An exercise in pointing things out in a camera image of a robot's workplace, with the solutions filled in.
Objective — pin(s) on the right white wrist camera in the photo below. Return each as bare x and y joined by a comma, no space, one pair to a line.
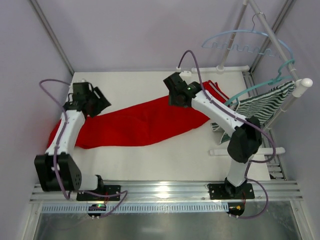
183,73

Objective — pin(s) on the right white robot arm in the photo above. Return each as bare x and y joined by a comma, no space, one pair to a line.
244,133

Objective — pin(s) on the red trousers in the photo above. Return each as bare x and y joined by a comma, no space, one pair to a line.
139,125

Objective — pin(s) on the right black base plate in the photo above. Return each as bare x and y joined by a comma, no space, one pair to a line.
221,191

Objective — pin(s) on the teal hanger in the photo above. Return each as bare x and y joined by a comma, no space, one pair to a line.
262,82

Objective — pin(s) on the white clothes rack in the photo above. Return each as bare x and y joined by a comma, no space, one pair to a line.
302,85

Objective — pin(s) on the light blue hanger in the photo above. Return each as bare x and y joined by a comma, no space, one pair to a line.
243,40

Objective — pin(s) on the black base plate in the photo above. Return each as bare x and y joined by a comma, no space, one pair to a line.
110,193
221,191

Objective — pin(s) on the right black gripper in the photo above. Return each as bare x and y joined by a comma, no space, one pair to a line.
172,88

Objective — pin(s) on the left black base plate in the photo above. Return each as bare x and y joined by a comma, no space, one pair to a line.
110,193

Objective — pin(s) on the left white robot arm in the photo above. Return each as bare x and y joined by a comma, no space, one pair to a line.
56,169

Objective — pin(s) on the aluminium mounting rail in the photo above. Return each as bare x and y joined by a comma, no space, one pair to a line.
197,191

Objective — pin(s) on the green white striped garment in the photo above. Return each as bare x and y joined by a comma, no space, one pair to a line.
262,106

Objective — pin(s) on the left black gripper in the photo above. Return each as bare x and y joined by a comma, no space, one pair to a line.
97,102

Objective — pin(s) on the slotted cable duct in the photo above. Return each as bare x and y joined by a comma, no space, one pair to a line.
127,208

